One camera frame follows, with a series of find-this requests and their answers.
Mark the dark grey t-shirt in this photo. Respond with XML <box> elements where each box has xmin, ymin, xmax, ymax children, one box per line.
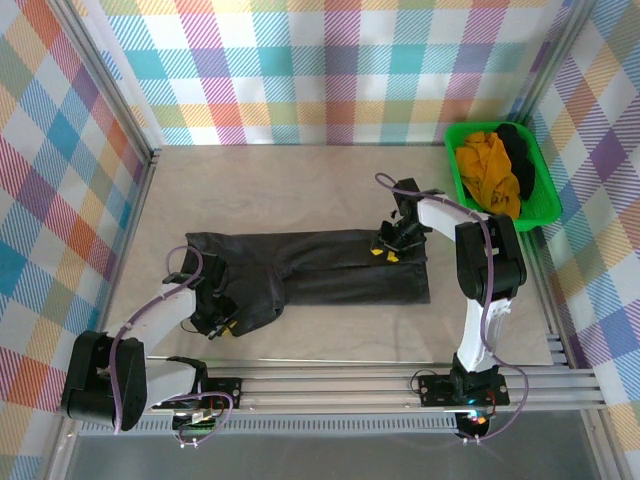
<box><xmin>182</xmin><ymin>228</ymin><xmax>433</xmax><ymax>339</ymax></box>

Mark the green plastic basket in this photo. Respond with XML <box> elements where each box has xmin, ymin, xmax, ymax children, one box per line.
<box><xmin>443</xmin><ymin>121</ymin><xmax>564</xmax><ymax>234</ymax></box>

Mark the mustard yellow t-shirt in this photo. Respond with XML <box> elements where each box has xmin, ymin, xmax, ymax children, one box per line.
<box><xmin>457</xmin><ymin>130</ymin><xmax>523</xmax><ymax>222</ymax></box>

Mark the black t-shirt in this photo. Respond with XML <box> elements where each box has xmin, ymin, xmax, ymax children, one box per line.
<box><xmin>494</xmin><ymin>124</ymin><xmax>537</xmax><ymax>202</ymax></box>

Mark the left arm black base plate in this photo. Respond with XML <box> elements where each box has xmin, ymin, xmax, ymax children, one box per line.
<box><xmin>199</xmin><ymin>377</ymin><xmax>244</xmax><ymax>410</ymax></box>

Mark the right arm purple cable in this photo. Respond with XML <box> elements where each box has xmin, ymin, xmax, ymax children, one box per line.
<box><xmin>374</xmin><ymin>173</ymin><xmax>531</xmax><ymax>444</ymax></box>

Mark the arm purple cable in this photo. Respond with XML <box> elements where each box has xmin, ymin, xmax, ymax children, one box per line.
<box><xmin>374</xmin><ymin>173</ymin><xmax>531</xmax><ymax>444</ymax></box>
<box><xmin>113</xmin><ymin>246</ymin><xmax>234</xmax><ymax>450</ymax></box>

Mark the left aluminium side rail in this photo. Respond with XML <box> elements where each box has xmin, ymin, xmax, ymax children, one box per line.
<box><xmin>85</xmin><ymin>149</ymin><xmax>162</xmax><ymax>361</ymax></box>

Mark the aluminium side rail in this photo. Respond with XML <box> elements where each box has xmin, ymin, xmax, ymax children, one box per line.
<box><xmin>85</xmin><ymin>149</ymin><xmax>162</xmax><ymax>361</ymax></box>
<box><xmin>519</xmin><ymin>230</ymin><xmax>571</xmax><ymax>371</ymax></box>

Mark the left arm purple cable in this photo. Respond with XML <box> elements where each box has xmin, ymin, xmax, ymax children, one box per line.
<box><xmin>113</xmin><ymin>246</ymin><xmax>234</xmax><ymax>450</ymax></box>

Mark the long aluminium base rail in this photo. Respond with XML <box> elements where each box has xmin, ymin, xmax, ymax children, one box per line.
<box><xmin>54</xmin><ymin>358</ymin><xmax>607</xmax><ymax>417</ymax></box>

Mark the grey slotted cable duct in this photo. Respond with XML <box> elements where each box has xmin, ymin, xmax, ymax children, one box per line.
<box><xmin>79</xmin><ymin>417</ymin><xmax>461</xmax><ymax>437</ymax></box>

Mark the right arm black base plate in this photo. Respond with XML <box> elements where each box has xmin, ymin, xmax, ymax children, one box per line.
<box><xmin>416</xmin><ymin>372</ymin><xmax>511</xmax><ymax>408</ymax></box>

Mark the right aluminium side rail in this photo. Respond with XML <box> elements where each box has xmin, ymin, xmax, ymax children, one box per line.
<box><xmin>519</xmin><ymin>230</ymin><xmax>571</xmax><ymax>371</ymax></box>

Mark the right aluminium corner post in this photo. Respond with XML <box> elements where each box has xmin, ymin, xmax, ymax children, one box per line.
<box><xmin>509</xmin><ymin>0</ymin><xmax>601</xmax><ymax>127</ymax></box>

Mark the aluminium corner post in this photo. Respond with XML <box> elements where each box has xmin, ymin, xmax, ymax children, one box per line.
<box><xmin>49</xmin><ymin>0</ymin><xmax>164</xmax><ymax>169</ymax></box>
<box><xmin>509</xmin><ymin>0</ymin><xmax>601</xmax><ymax>127</ymax></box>

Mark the left aluminium corner post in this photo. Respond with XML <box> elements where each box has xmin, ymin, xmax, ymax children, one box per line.
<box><xmin>49</xmin><ymin>0</ymin><xmax>164</xmax><ymax>169</ymax></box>

